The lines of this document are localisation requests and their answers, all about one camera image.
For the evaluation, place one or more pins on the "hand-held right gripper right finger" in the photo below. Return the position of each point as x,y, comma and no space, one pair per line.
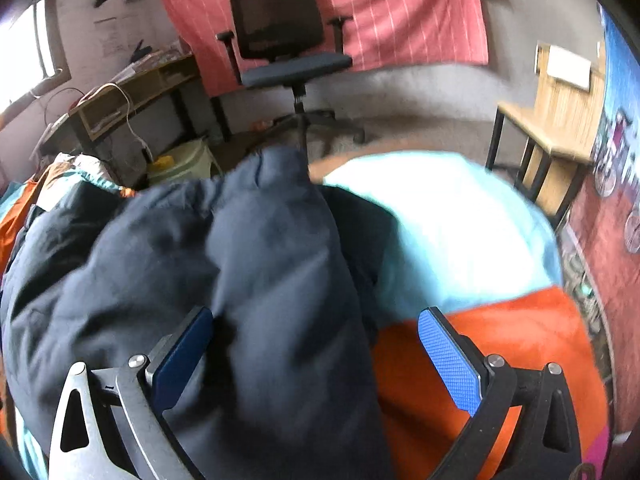
450,360

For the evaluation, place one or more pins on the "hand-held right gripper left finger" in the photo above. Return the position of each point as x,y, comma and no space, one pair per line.
182,355

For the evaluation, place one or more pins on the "dark navy padded jacket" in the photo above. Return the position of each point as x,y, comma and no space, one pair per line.
250,260

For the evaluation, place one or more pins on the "light green bucket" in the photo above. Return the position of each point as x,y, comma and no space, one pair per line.
192,160

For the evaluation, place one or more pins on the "light wooden table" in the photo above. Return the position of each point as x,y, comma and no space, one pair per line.
550,135

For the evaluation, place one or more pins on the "wooden desk with shelves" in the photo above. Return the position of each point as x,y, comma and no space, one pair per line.
150,77

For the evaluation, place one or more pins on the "white paper sheet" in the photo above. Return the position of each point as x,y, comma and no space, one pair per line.
570,67

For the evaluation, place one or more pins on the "window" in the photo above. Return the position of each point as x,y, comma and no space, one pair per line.
42,45

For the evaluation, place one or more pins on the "black office chair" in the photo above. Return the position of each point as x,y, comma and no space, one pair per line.
280,25

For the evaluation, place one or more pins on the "printed wall hanging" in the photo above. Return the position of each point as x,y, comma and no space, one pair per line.
620,135

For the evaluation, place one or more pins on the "pink striped wall cloth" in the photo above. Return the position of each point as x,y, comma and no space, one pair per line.
400,10

